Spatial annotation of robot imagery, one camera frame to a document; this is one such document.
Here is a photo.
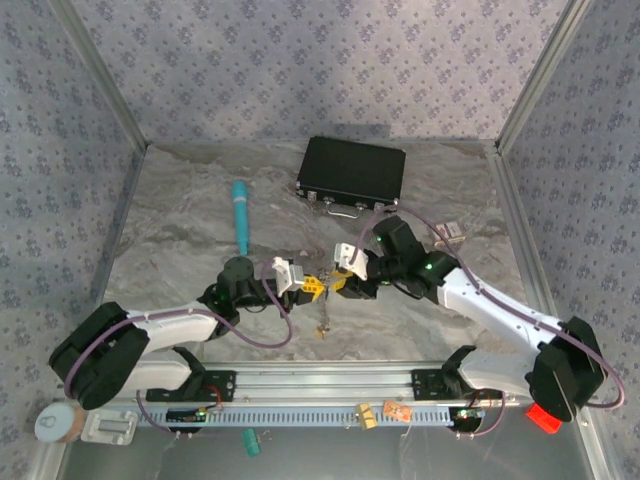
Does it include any small printed card box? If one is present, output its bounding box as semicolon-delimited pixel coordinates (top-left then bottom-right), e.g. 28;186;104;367
433;219;467;249

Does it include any teal plastic cylindrical tool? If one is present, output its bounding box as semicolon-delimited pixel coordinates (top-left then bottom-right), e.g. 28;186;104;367
230;180;251;257

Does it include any black hard case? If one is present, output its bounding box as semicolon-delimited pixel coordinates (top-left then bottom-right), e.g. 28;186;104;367
294;135;407;211

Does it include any small yellow block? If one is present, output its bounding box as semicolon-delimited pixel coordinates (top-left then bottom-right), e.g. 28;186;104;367
354;402;378;432

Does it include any teal plastic connector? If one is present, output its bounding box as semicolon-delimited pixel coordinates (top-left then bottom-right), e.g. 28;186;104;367
241;428;263;459

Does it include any red plastic block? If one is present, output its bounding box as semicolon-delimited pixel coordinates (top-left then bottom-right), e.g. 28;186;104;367
524;403;565;435

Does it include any metal can with pull tab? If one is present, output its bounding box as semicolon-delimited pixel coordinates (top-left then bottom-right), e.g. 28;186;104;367
34;402;85;445

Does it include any chrome case handle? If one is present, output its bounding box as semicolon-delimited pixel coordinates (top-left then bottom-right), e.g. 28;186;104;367
323;201;377;220

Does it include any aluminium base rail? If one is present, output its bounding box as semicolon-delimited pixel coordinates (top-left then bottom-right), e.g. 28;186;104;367
202;360;451;402

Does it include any aluminium table side rail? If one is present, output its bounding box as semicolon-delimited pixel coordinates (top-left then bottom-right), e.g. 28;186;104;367
87;144;149;321
487;144;569;321

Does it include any slotted grey cable duct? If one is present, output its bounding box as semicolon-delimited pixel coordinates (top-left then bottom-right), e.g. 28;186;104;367
137;399;496;430

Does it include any grey plastic bracket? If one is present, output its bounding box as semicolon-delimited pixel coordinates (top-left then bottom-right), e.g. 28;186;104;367
80;408;140;446

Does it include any aluminium frame post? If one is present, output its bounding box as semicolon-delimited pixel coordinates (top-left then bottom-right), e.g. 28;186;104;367
47;0;150;151
493;0;599;154

